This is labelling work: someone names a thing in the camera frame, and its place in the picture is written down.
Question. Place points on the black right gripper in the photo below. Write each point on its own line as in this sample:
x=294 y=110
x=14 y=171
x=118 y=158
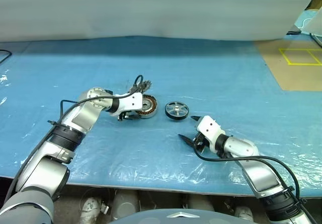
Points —
x=200 y=142

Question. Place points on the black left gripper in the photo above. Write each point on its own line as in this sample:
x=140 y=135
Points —
x=125 y=116

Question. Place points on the silver motor housing copper windings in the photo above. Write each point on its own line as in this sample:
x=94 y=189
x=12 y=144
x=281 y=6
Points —
x=151 y=107

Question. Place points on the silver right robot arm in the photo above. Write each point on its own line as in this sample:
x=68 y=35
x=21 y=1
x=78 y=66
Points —
x=261 y=176

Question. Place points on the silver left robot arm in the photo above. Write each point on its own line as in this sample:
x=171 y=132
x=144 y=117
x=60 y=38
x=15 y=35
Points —
x=83 y=113

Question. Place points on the blue plastic table cover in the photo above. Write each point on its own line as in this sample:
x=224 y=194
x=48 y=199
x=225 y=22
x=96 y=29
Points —
x=161 y=65

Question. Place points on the grey rounded shape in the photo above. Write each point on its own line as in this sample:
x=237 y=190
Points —
x=124 y=204
x=201 y=204
x=90 y=207
x=244 y=212

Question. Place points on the grey robot torso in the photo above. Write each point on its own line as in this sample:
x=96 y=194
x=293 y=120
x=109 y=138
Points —
x=151 y=219

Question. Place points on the brown cardboard sheet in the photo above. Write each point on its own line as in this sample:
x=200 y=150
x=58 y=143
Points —
x=276 y=78

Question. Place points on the white backdrop sheet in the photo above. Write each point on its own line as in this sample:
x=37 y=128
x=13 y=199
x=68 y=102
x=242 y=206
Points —
x=151 y=7

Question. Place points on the light blue foam mat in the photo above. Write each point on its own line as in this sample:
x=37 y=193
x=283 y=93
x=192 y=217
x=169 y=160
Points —
x=300 y=15

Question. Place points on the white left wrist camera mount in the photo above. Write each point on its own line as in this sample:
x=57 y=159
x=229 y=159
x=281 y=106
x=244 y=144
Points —
x=130 y=102

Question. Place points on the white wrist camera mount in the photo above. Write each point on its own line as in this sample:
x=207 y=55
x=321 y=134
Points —
x=210 y=128
x=130 y=102

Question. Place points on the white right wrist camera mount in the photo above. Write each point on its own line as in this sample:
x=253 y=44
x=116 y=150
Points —
x=210 y=128

